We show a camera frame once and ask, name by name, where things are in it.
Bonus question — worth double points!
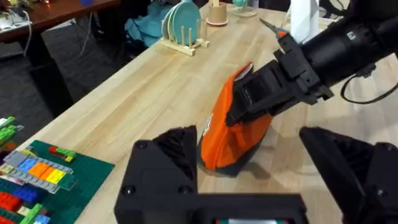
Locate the teal plate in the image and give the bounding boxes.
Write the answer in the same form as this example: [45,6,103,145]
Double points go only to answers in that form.
[170,0,201,44]

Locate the orange soft zip bag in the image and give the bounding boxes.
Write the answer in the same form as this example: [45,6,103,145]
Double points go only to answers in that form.
[198,62,274,177]

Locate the black cable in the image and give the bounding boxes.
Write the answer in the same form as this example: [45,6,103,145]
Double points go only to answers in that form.
[340,63,398,105]

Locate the clear glass dish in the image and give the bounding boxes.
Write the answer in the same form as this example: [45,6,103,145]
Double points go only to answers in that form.
[229,0,259,18]

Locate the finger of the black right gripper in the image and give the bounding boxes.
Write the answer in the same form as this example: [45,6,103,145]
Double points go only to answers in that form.
[225,91,301,127]

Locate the white cable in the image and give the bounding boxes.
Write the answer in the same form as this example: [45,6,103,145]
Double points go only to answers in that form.
[20,10,34,57]

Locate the pale plate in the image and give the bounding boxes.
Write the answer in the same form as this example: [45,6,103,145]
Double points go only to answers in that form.
[161,4,180,41]

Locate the teal cloth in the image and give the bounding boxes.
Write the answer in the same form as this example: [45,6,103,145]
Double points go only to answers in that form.
[124,2,175,47]

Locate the brown wooden desk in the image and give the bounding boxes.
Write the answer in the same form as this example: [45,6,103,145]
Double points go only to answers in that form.
[0,0,122,44]

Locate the heap of green toy blocks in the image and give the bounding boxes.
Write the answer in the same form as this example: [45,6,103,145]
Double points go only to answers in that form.
[0,116,25,153]

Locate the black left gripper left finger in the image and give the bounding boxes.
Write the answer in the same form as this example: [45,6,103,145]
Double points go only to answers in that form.
[114,126,198,224]

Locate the green board with toy blocks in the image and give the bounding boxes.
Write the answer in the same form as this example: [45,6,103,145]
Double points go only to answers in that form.
[0,139,115,224]

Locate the pliers with orange handle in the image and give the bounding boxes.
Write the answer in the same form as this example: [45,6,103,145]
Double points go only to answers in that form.
[259,17,289,40]

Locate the beige cup stand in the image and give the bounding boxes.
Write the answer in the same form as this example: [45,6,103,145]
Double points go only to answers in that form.
[205,0,229,27]

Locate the black upright wrist plate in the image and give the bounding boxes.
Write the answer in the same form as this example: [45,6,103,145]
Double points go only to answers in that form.
[273,32,335,105]

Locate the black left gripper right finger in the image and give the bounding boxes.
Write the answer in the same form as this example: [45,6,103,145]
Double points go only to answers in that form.
[299,126,398,224]

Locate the wooden peg rack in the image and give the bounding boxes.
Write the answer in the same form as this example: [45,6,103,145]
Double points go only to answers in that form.
[160,20,211,57]

